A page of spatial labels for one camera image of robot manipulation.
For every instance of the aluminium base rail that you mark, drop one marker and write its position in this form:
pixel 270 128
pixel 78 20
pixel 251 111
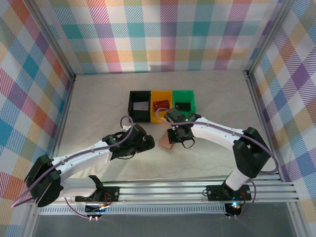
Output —
pixel 160 191

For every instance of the small circuit board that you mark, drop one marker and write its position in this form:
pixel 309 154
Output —
pixel 234 208
pixel 95 209

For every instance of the aluminium side rail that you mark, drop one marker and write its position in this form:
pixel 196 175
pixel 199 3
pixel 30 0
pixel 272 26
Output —
pixel 61 123
pixel 263 123

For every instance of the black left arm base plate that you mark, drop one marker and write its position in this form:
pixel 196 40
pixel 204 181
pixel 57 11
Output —
pixel 113 193

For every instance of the aluminium corner post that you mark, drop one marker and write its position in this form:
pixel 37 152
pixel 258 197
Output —
pixel 51 37
pixel 267 37

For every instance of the yellow plastic bin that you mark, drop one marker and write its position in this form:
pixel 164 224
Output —
pixel 160 117

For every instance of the black plastic bin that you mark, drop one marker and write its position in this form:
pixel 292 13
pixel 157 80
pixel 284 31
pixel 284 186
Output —
pixel 130 116

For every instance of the green plastic bin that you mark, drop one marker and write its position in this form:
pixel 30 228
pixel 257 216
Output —
pixel 182 96

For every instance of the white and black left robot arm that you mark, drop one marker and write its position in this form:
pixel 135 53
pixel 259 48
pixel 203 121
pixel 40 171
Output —
pixel 84 161

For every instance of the black plastic card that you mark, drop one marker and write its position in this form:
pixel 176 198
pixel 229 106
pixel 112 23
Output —
pixel 183 106

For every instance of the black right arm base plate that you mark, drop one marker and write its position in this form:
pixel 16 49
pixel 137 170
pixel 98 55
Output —
pixel 214 192

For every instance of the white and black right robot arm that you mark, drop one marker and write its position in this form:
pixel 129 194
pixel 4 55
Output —
pixel 212 135

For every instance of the red plastic card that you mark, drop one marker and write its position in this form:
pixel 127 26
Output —
pixel 161 105

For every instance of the white plastic card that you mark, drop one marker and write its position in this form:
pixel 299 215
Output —
pixel 140 106

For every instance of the tan leather card holder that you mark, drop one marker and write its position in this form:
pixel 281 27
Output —
pixel 164 144

